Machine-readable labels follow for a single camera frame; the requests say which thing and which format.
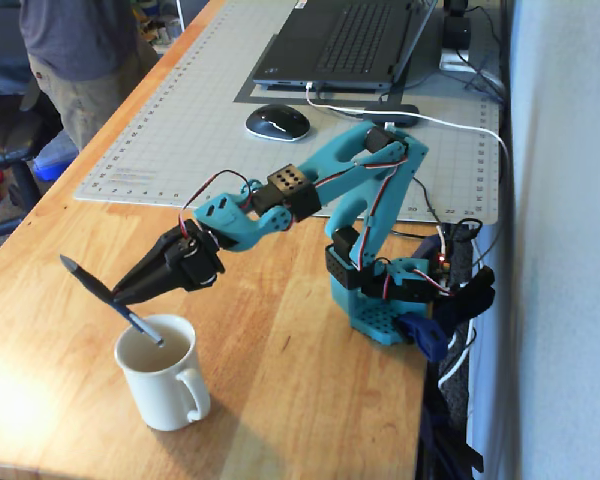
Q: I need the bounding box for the long white cable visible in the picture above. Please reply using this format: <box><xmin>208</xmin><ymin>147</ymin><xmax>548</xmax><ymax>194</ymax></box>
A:
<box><xmin>305</xmin><ymin>82</ymin><xmax>513</xmax><ymax>211</ymax></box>

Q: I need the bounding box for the thin black cable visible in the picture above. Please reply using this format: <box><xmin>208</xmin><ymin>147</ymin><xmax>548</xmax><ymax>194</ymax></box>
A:
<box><xmin>392</xmin><ymin>175</ymin><xmax>444</xmax><ymax>240</ymax></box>

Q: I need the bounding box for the black laptop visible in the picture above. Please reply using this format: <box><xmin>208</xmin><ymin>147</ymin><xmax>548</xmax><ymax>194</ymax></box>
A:
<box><xmin>251</xmin><ymin>0</ymin><xmax>440</xmax><ymax>93</ymax></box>

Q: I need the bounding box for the black power adapter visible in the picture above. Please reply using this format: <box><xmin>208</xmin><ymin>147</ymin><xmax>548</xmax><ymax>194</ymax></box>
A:
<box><xmin>441</xmin><ymin>13</ymin><xmax>474</xmax><ymax>50</ymax></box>

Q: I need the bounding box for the person in grey shirt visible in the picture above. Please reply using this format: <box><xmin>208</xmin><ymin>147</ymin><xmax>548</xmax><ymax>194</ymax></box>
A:
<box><xmin>18</xmin><ymin>0</ymin><xmax>162</xmax><ymax>152</ymax></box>

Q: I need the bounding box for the black usb hub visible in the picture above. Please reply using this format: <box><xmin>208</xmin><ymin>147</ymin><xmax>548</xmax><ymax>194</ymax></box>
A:
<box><xmin>361</xmin><ymin>103</ymin><xmax>421</xmax><ymax>130</ymax></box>

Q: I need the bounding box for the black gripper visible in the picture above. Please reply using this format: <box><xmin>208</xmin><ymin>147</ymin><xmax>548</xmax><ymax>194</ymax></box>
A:
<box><xmin>110</xmin><ymin>219</ymin><xmax>227</xmax><ymax>306</ymax></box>

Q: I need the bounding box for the dark blue pen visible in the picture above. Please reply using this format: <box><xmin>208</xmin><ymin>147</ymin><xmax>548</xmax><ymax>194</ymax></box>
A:
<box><xmin>59</xmin><ymin>254</ymin><xmax>166</xmax><ymax>348</ymax></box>

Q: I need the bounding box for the black cable bundle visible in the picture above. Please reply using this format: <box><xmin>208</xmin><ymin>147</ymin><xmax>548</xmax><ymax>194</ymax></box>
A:
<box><xmin>457</xmin><ymin>3</ymin><xmax>507</xmax><ymax>104</ymax></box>

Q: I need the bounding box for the blue table clamp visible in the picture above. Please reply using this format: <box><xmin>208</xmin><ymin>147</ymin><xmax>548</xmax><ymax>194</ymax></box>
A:
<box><xmin>396</xmin><ymin>311</ymin><xmax>450</xmax><ymax>363</ymax></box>

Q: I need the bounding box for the grey cutting mat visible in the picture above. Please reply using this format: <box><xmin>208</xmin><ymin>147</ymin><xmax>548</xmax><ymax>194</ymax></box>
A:
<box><xmin>73</xmin><ymin>0</ymin><xmax>502</xmax><ymax>227</ymax></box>

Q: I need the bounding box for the black office chair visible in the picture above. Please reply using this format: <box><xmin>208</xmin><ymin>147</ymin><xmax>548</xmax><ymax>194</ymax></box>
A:
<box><xmin>0</xmin><ymin>0</ymin><xmax>65</xmax><ymax>242</ymax></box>

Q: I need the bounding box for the black computer mouse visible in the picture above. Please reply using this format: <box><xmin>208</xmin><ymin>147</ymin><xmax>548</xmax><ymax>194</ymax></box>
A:
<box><xmin>244</xmin><ymin>103</ymin><xmax>313</xmax><ymax>143</ymax></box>

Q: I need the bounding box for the white ceramic mug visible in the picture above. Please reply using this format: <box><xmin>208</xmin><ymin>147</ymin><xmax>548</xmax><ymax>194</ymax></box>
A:
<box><xmin>113</xmin><ymin>313</ymin><xmax>212</xmax><ymax>432</ymax></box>

